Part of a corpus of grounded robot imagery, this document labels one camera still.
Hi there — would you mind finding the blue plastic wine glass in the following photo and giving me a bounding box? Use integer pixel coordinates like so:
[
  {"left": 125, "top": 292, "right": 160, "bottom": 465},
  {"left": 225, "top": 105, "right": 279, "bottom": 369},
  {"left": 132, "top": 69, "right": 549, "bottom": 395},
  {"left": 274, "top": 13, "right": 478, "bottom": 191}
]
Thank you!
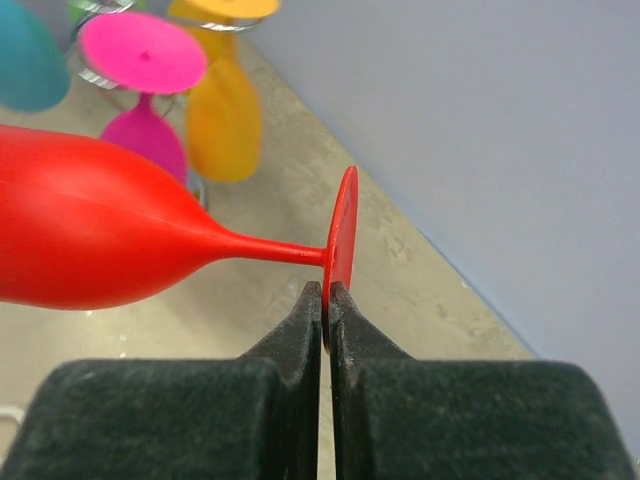
[{"left": 1, "top": 1, "right": 71, "bottom": 113}]

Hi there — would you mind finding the red plastic wine glass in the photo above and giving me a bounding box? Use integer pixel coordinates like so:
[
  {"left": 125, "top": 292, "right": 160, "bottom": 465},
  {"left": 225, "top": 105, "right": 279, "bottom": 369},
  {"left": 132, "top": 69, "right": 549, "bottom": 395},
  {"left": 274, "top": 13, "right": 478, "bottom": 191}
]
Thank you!
[{"left": 0, "top": 123, "right": 361, "bottom": 355}]

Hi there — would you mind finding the green plastic wine glass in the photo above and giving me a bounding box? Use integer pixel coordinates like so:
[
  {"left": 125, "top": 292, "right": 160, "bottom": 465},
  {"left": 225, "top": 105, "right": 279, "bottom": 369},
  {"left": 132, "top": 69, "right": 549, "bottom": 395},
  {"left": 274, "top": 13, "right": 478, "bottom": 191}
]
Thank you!
[{"left": 67, "top": 0, "right": 146, "bottom": 23}]

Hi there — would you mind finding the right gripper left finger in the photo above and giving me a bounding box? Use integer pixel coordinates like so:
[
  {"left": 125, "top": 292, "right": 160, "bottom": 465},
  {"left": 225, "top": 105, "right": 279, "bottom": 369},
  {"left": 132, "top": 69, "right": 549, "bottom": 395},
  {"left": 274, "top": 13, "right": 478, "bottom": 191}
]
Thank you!
[{"left": 1, "top": 282, "right": 322, "bottom": 479}]

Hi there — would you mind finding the pink plastic wine glass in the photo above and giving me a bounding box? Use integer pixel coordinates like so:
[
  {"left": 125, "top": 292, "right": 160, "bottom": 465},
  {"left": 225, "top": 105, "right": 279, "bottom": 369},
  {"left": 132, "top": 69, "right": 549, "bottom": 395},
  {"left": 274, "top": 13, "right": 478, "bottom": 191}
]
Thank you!
[{"left": 79, "top": 11, "right": 207, "bottom": 184}]

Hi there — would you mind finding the orange wine glass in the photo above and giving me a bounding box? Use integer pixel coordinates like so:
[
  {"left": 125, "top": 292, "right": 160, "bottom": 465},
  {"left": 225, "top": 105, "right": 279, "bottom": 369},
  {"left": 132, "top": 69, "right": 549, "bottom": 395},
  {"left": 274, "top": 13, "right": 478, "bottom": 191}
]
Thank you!
[{"left": 168, "top": 1, "right": 280, "bottom": 183}]

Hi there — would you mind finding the chrome wire wine glass rack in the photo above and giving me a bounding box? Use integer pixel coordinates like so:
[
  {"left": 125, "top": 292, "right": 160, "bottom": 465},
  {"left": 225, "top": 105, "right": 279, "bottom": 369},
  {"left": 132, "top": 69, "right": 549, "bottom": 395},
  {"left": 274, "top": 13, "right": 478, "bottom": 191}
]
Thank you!
[{"left": 67, "top": 0, "right": 271, "bottom": 211}]

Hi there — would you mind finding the white tape ring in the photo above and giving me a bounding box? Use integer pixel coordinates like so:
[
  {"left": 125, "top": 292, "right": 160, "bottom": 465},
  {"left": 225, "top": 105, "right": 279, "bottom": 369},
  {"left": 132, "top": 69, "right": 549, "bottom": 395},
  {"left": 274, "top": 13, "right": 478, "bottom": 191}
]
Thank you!
[{"left": 0, "top": 405, "right": 26, "bottom": 431}]

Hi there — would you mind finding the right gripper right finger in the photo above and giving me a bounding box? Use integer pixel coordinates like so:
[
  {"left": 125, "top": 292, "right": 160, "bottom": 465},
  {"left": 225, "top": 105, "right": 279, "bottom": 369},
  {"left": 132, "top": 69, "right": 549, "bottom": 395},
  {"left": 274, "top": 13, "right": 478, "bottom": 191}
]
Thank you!
[{"left": 327, "top": 283, "right": 636, "bottom": 479}]

